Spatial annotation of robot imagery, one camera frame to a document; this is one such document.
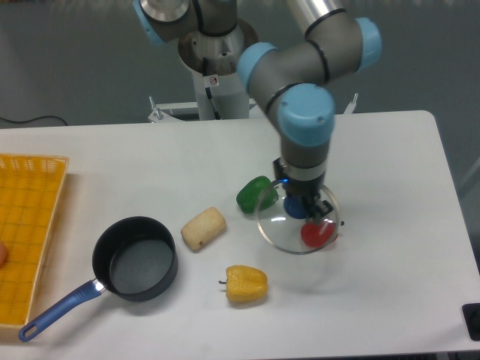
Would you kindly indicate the yellow bell pepper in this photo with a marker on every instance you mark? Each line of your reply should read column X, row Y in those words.
column 245, row 284

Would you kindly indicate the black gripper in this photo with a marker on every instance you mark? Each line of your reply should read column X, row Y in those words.
column 308, row 187

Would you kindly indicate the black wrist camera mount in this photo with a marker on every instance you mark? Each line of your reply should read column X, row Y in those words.
column 280, row 171

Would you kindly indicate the beige bread roll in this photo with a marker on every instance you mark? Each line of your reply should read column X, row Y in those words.
column 203, row 228

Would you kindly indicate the black saucepan blue handle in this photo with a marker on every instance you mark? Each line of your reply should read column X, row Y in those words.
column 135, row 259

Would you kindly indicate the black device at edge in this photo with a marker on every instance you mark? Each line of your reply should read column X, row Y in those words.
column 471, row 314

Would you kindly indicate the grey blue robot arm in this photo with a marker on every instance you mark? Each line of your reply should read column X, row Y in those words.
column 305, row 115

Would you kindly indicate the red bell pepper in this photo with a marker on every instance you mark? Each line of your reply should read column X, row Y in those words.
column 318, row 235

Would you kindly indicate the green bell pepper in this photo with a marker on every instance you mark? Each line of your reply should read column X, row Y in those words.
column 247, row 198

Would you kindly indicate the glass lid blue knob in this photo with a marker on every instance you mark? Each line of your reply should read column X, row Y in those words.
column 280, row 224

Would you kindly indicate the yellow plastic basket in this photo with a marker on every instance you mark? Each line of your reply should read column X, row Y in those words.
column 31, row 188

